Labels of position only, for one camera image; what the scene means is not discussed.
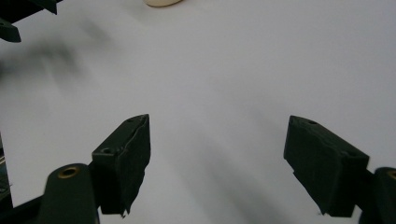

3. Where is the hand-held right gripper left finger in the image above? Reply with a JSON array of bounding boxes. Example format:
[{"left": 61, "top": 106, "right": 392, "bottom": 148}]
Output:
[{"left": 92, "top": 114, "right": 151, "bottom": 217}]

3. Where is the cream ringed pen holder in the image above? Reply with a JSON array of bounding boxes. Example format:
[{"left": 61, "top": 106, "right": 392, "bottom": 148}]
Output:
[{"left": 143, "top": 0, "right": 183, "bottom": 8}]

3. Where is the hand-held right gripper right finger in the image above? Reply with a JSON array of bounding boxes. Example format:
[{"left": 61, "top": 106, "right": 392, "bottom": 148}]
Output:
[{"left": 283, "top": 115, "right": 371, "bottom": 217}]

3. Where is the white table cover sheet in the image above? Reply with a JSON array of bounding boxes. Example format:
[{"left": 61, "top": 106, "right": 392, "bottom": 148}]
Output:
[{"left": 0, "top": 0, "right": 396, "bottom": 224}]

